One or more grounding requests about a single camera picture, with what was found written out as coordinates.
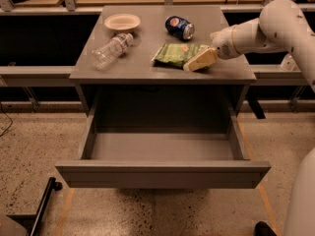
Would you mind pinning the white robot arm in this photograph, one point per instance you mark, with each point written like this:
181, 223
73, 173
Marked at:
281, 26

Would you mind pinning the grey drawer cabinet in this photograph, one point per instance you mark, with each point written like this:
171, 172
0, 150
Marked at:
137, 67

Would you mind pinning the black chair base leg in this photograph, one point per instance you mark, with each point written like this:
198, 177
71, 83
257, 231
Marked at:
32, 222

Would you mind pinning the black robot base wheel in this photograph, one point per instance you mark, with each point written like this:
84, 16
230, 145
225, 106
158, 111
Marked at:
263, 229

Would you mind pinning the green jalapeno chip bag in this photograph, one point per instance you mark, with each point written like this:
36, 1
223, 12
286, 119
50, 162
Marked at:
178, 54

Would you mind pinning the clear plastic water bottle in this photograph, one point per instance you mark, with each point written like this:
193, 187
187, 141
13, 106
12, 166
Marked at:
106, 54

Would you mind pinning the open grey top drawer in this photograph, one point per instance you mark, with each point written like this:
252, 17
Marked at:
187, 148

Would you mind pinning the white paper bowl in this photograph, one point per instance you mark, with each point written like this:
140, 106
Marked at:
122, 22

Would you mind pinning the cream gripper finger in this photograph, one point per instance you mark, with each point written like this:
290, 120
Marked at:
203, 59

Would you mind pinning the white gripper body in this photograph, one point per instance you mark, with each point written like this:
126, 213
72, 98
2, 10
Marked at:
222, 44

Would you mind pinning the blue pepsi can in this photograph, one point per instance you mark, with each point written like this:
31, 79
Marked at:
179, 27

